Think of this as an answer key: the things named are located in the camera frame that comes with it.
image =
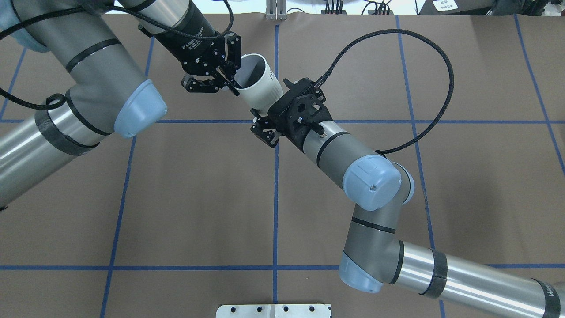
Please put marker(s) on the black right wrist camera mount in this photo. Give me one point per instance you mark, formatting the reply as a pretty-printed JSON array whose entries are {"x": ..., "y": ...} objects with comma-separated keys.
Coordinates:
[{"x": 304, "y": 100}]

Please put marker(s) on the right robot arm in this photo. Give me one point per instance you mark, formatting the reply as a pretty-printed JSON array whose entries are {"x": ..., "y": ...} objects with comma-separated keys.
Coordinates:
[{"x": 374, "y": 256}]

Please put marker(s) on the white mug with handle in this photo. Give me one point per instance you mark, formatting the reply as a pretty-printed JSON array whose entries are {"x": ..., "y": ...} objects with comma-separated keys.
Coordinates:
[{"x": 258, "y": 86}]

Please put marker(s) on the aluminium frame post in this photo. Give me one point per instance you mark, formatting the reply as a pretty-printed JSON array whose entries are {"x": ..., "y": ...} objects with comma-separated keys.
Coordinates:
[{"x": 276, "y": 10}]

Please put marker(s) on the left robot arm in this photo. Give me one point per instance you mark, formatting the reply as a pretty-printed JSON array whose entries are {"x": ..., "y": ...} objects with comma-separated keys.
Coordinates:
[{"x": 111, "y": 93}]

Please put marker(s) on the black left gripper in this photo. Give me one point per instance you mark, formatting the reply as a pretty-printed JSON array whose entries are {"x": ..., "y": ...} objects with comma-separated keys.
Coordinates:
[{"x": 189, "y": 40}]

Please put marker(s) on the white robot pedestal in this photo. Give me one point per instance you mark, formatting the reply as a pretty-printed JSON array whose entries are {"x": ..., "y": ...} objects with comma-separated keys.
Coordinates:
[{"x": 307, "y": 310}]

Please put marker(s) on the black orange power strip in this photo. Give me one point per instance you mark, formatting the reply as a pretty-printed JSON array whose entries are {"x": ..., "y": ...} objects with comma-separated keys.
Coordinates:
[{"x": 372, "y": 7}]

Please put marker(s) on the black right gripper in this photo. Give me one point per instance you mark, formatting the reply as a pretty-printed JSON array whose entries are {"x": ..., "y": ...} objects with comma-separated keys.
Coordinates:
[{"x": 265, "y": 132}]

